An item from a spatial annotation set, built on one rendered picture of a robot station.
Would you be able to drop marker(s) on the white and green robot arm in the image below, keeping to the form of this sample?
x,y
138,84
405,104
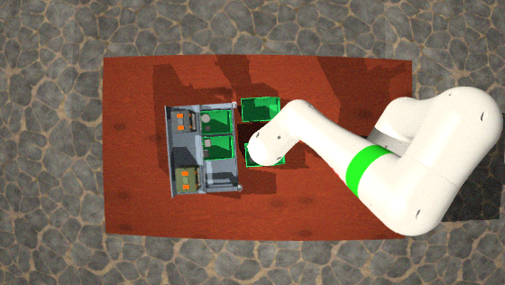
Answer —
x,y
460,126

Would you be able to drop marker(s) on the olive green tool case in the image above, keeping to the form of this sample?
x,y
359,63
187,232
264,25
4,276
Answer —
x,y
188,178

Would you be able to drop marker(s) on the green bin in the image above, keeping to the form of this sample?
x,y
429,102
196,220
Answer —
x,y
253,164
219,122
222,147
259,109

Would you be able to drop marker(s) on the grey metal shelf rack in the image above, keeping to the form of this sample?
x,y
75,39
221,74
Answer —
x,y
184,149

